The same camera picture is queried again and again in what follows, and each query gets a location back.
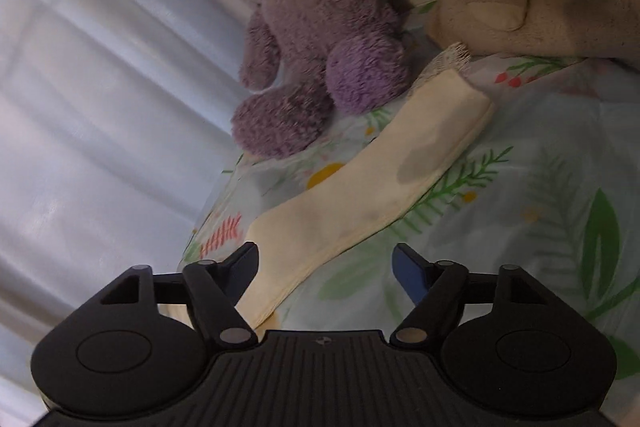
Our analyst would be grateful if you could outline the cream knit sweater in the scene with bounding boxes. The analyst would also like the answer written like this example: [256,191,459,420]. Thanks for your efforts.
[238,42,495,327]

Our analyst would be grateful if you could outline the floral print bed sheet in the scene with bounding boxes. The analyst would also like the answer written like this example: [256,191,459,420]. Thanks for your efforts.
[164,0,640,423]

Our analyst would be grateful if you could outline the white curtain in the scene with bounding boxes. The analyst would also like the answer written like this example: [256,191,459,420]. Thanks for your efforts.
[1,0,244,426]

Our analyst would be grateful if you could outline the purple teddy bear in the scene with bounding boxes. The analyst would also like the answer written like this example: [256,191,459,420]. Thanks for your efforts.
[231,0,410,158]

